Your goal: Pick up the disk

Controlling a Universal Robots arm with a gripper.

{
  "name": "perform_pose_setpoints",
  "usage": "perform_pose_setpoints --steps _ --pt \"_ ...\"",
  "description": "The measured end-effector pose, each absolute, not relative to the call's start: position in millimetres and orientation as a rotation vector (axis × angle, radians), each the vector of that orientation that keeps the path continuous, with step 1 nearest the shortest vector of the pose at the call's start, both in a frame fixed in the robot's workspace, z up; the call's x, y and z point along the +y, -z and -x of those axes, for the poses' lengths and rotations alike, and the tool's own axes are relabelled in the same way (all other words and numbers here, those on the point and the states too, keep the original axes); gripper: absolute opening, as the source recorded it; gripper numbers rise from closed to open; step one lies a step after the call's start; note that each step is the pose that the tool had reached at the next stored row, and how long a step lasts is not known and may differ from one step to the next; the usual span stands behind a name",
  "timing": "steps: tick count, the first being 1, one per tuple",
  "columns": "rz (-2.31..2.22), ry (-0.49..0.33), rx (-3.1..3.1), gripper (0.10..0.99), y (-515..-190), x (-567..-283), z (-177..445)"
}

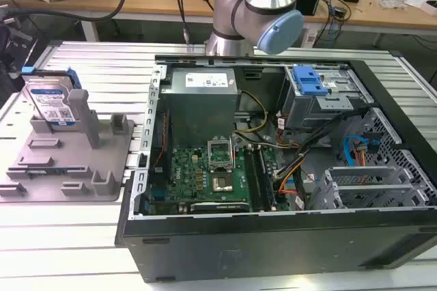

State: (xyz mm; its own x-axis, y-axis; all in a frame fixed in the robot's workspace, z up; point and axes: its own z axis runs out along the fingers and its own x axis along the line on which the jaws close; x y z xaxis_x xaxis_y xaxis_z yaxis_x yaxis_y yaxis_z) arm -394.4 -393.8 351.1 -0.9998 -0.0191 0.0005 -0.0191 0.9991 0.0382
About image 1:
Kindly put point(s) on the blue drive bay latch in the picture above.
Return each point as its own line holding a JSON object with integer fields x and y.
{"x": 309, "y": 81}

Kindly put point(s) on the CPU socket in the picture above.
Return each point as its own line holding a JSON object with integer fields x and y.
{"x": 222, "y": 183}

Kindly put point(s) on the green motherboard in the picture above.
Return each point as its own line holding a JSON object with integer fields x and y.
{"x": 208, "y": 175}

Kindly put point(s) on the RAM slot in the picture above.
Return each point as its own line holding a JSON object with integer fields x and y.
{"x": 252, "y": 178}

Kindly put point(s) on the black equipment at table edge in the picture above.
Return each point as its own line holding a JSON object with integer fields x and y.
{"x": 13, "y": 52}

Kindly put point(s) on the grey parts rack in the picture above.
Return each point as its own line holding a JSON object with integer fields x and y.
{"x": 68, "y": 164}

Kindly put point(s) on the grey disk bay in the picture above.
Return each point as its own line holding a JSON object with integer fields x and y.
{"x": 362, "y": 185}

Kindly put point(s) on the grey metal drive cage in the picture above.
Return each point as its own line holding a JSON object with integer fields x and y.
{"x": 321, "y": 99}

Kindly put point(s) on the grey power supply unit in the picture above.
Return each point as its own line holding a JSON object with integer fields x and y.
{"x": 201, "y": 106}

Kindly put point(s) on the hard disk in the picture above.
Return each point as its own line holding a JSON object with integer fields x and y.
{"x": 51, "y": 99}

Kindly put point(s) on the black graphics card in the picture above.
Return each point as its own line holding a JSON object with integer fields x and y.
{"x": 218, "y": 207}

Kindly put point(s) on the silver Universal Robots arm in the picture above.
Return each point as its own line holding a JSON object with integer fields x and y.
{"x": 252, "y": 14}

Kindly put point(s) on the black open PC case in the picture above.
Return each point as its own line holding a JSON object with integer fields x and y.
{"x": 273, "y": 236}

